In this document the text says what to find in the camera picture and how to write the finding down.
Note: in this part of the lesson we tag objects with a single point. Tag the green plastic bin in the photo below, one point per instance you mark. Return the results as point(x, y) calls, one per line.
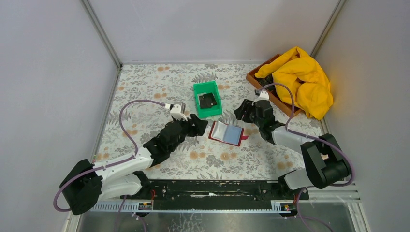
point(208, 87)

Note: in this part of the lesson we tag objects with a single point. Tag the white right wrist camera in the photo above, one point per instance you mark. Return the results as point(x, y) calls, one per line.
point(262, 95)

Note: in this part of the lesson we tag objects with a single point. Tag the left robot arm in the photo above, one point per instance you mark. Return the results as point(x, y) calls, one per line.
point(87, 183)

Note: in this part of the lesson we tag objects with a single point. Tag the red leather card holder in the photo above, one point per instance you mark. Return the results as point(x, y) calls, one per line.
point(227, 134)

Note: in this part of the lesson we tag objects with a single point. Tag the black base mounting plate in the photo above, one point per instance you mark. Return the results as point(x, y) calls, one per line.
point(216, 194)

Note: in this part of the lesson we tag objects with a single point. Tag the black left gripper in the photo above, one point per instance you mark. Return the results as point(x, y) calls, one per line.
point(199, 126)

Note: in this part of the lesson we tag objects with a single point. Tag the floral patterned table mat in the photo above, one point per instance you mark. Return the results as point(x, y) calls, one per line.
point(136, 116)

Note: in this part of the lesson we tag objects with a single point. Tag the yellow cloth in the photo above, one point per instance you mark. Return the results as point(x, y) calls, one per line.
point(302, 78)

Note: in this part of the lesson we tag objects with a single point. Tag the grey card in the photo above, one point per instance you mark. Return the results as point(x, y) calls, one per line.
point(207, 100)

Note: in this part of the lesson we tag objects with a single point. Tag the brown wooden tray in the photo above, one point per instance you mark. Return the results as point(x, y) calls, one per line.
point(285, 108)

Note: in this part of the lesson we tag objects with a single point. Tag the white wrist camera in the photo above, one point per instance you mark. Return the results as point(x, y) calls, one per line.
point(177, 111)
point(262, 95)

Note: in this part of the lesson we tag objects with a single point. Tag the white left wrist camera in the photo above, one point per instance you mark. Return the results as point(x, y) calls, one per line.
point(177, 111)

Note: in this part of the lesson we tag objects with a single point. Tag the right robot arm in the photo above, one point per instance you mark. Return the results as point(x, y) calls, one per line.
point(325, 163)

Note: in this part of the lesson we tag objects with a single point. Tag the dark items in tray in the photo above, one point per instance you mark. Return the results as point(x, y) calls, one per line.
point(266, 81)

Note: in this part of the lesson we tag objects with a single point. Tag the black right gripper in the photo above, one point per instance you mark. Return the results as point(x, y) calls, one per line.
point(247, 105)

